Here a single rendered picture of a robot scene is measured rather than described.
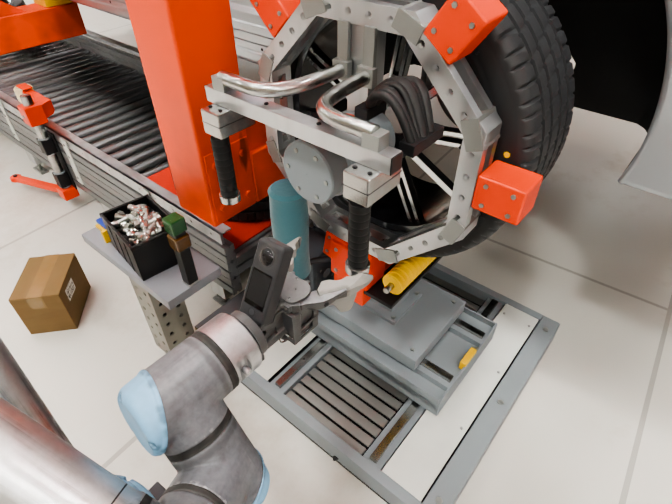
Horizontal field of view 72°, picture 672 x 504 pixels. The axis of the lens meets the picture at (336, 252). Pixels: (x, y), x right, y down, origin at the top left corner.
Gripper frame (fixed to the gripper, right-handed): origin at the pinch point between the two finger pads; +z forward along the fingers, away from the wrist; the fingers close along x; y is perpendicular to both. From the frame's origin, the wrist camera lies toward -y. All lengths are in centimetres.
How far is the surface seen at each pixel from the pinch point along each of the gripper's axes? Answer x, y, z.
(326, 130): -8.4, -15.2, 8.1
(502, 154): 10.7, -6.0, 34.7
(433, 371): 6, 66, 36
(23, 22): -248, 14, 51
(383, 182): 2.7, -9.8, 8.3
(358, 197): 0.9, -8.4, 4.4
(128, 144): -168, 54, 48
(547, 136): 15.3, -7.8, 43.0
